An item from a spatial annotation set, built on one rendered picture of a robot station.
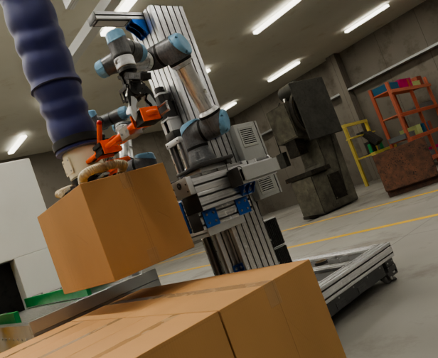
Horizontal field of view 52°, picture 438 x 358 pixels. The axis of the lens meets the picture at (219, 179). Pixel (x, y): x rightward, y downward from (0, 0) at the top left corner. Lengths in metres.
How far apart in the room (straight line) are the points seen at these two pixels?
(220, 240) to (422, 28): 11.41
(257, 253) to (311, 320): 1.16
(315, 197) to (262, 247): 6.12
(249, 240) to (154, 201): 0.81
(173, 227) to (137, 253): 0.21
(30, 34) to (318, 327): 1.73
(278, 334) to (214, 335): 0.22
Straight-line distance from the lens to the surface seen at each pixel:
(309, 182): 8.68
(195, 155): 2.26
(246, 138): 2.68
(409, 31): 13.50
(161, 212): 1.93
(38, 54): 2.25
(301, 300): 1.44
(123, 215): 1.85
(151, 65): 2.19
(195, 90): 2.21
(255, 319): 1.31
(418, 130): 11.35
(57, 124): 2.15
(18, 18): 2.34
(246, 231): 2.55
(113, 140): 1.86
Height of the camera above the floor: 0.79
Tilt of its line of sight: 4 degrees up
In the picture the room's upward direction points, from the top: 20 degrees counter-clockwise
